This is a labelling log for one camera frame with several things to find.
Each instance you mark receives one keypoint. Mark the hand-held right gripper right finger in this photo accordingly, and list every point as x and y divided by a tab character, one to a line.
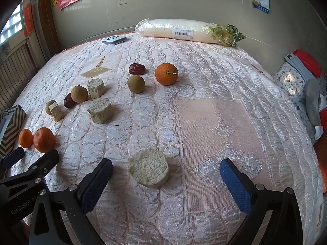
233	186

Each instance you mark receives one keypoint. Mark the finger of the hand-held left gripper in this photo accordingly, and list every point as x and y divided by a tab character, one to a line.
14	156
47	160

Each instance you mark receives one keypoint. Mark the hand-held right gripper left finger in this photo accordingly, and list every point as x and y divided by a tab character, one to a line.
95	186

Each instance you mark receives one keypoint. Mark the large tangerine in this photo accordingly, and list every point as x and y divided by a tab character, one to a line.
44	139

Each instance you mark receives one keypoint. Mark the small tangerine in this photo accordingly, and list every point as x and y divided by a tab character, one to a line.
25	138

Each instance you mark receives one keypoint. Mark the striped cardboard box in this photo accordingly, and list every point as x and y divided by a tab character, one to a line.
12	127

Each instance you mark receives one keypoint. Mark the small brown longan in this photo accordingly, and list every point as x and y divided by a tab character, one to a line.
48	107

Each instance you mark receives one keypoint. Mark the beige bread chunk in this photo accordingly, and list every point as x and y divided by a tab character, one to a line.
148	168

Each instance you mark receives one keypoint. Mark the red jujube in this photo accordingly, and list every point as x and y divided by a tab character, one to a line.
136	69
67	102

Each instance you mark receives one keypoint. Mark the large brown longan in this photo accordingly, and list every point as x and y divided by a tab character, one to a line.
136	84

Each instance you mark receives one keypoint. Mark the pink quilted bedspread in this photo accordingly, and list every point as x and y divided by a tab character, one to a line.
204	122

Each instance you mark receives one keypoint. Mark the brown longan with pointed stem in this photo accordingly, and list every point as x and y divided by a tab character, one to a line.
79	94

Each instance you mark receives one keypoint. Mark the white garlic piece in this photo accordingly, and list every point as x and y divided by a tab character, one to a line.
95	88

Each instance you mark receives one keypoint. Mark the brown wooden furniture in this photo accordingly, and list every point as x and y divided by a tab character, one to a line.
322	163

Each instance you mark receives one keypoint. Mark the small red cloth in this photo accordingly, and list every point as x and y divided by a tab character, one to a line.
324	118

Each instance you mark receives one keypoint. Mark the grey cloth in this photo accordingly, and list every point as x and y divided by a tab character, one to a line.
313	102

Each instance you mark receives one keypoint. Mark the floral cloth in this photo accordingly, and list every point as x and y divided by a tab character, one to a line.
288	79

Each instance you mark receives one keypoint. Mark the orange with stem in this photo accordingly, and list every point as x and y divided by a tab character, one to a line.
163	76

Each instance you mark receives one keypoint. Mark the window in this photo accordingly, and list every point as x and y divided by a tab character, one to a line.
12	25

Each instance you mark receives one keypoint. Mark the red paper couplet strip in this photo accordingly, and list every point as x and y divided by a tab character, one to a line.
28	20

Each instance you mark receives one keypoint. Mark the light blue garment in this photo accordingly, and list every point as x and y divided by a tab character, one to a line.
301	66

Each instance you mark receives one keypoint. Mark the white and blue tin case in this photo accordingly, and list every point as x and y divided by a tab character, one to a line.
113	39

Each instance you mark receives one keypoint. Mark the red garment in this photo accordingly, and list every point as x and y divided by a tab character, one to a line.
309	61

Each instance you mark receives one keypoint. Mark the plastic-wrapped white daikon radish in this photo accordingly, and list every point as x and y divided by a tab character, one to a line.
173	28

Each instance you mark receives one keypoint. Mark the wooden wall panelling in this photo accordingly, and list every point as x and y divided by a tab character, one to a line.
15	71

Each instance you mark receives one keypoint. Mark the wooden door frame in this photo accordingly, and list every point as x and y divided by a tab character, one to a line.
48	25

